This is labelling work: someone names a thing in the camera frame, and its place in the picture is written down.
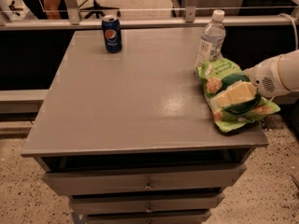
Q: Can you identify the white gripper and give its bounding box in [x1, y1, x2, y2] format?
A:
[213, 55, 289, 107]

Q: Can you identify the green rice chip bag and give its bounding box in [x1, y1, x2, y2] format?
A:
[196, 58, 280, 133]

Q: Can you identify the clear plastic water bottle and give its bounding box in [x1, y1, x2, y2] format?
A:
[195, 9, 226, 67]

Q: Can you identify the grey drawer cabinet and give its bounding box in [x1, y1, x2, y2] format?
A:
[22, 28, 267, 224]

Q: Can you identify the blue Pepsi can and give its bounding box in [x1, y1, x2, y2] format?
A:
[102, 15, 122, 53]

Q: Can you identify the person in dark clothes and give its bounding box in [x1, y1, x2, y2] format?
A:
[22, 0, 68, 20]

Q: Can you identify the white cable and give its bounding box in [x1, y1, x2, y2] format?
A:
[278, 12, 299, 51]

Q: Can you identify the metal railing frame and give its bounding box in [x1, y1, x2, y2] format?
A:
[0, 0, 299, 31]

